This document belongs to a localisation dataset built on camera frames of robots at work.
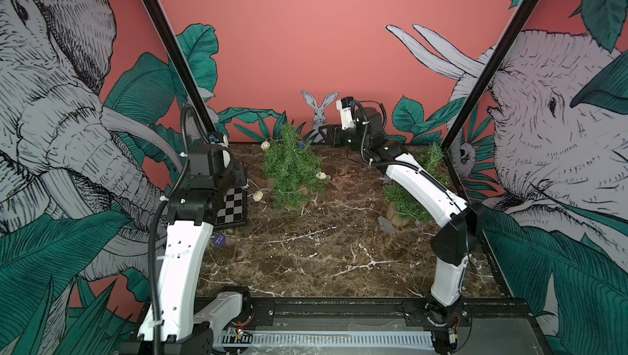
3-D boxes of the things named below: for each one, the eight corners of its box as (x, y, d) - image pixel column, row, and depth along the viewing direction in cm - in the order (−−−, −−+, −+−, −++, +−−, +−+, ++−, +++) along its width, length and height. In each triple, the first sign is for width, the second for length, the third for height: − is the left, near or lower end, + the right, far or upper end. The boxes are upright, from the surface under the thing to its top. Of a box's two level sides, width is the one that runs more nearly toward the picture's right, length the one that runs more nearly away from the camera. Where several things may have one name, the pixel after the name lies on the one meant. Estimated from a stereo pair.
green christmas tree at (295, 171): (268, 210, 99) (249, 151, 71) (292, 185, 108) (283, 123, 80) (300, 232, 93) (293, 176, 66) (323, 203, 102) (325, 143, 74)
